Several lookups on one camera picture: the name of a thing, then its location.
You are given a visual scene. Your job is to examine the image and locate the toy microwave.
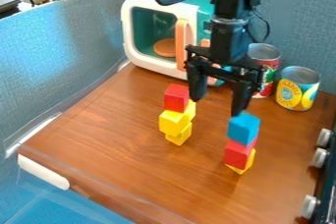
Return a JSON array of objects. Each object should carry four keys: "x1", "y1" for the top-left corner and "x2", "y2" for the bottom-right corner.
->
[{"x1": 119, "y1": 0, "x2": 226, "y2": 87}]

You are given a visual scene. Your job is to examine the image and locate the red can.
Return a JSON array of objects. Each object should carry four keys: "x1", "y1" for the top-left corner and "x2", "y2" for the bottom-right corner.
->
[{"x1": 247, "y1": 42, "x2": 284, "y2": 99}]

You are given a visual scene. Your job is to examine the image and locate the toy stove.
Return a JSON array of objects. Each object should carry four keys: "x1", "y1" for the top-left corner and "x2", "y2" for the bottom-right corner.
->
[{"x1": 300, "y1": 126, "x2": 336, "y2": 224}]

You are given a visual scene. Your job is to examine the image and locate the yellow block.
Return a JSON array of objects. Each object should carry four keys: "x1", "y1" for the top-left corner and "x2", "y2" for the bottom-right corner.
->
[
  {"x1": 224, "y1": 148, "x2": 257, "y2": 176},
  {"x1": 157, "y1": 99, "x2": 197, "y2": 138},
  {"x1": 163, "y1": 122, "x2": 194, "y2": 147}
]

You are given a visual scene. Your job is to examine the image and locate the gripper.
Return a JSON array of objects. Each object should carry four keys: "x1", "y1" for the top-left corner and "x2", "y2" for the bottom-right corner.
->
[{"x1": 185, "y1": 18, "x2": 265, "y2": 118}]

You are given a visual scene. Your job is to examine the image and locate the blue block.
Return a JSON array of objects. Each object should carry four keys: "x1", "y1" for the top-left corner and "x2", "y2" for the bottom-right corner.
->
[{"x1": 225, "y1": 112, "x2": 263, "y2": 147}]

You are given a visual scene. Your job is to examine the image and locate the yellow can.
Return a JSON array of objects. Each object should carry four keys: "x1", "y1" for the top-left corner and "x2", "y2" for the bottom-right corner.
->
[{"x1": 274, "y1": 65, "x2": 322, "y2": 112}]

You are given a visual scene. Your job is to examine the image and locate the red block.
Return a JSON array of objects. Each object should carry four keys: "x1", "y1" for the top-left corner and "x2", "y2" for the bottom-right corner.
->
[
  {"x1": 223, "y1": 137, "x2": 259, "y2": 171},
  {"x1": 162, "y1": 84, "x2": 191, "y2": 114}
]

